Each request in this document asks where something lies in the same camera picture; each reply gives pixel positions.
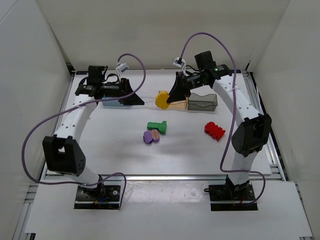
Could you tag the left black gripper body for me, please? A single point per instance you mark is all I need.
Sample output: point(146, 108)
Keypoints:
point(125, 89)

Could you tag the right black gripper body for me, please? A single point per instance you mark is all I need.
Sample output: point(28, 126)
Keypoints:
point(181, 83)

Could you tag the yellow lego block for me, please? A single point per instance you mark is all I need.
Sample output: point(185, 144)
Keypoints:
point(161, 100)

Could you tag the green lego block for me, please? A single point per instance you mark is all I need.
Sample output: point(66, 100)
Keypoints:
point(161, 127)

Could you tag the purple lego block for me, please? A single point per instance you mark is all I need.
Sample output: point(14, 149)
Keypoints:
point(155, 135)
point(147, 137)

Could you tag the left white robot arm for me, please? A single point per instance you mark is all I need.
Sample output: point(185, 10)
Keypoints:
point(63, 154)

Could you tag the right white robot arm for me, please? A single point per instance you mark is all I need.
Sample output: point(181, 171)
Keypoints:
point(253, 128)

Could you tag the orange container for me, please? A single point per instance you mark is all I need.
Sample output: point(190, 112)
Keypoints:
point(179, 105)

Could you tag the blue container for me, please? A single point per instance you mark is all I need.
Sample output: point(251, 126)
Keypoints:
point(114, 103)

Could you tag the clear container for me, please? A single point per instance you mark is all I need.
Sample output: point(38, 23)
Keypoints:
point(149, 97)

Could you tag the grey container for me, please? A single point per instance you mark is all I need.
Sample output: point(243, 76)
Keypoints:
point(207, 102)

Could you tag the red lego block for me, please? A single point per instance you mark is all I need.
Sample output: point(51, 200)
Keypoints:
point(214, 131)

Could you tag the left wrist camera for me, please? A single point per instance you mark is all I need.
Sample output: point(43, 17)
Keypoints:
point(121, 68)

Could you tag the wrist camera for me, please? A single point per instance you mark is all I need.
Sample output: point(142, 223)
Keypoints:
point(179, 62)
point(121, 68)

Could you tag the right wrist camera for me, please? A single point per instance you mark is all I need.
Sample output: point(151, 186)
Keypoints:
point(179, 62)

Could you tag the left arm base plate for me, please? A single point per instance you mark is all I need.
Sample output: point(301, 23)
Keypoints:
point(104, 197)

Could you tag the aluminium table rail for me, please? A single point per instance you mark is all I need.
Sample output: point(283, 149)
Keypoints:
point(175, 177)

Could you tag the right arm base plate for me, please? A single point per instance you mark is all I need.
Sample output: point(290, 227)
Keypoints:
point(223, 201)

